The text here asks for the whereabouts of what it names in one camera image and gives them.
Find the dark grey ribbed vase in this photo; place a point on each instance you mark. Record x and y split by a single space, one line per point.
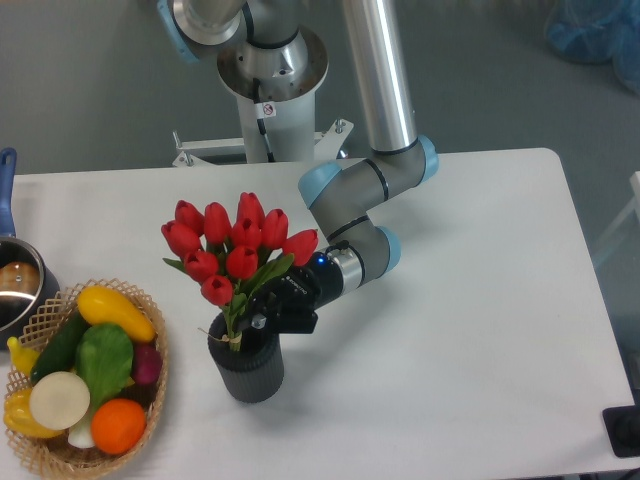
255 372

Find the orange fruit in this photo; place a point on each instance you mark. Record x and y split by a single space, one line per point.
118 425

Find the woven wicker basket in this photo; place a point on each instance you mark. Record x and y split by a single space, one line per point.
54 458

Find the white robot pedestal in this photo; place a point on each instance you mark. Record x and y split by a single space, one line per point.
274 132

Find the purple red radish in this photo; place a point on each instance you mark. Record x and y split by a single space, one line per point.
147 364

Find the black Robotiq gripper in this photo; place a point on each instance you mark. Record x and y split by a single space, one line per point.
289 304

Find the green lettuce leaf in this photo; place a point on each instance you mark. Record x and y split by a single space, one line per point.
104 359

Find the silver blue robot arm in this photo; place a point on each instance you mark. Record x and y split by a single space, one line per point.
265 54

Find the yellow squash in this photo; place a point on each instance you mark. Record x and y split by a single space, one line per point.
100 305

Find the black device at edge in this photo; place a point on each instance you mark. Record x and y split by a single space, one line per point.
622 426

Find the green cucumber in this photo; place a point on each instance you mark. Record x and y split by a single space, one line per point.
59 353

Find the blue plastic bag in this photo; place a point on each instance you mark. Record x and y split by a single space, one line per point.
597 32

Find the white frame at right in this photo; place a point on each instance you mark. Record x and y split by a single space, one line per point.
618 229

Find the blue handled saucepan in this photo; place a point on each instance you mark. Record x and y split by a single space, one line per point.
26 281

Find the yellow bell pepper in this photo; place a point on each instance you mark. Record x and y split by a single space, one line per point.
18 417

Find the white leek stalk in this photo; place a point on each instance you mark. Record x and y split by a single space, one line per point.
80 435

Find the white round onion slice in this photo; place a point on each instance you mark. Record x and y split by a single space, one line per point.
59 401

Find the red tulip bouquet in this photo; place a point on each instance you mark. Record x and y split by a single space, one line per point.
231 260

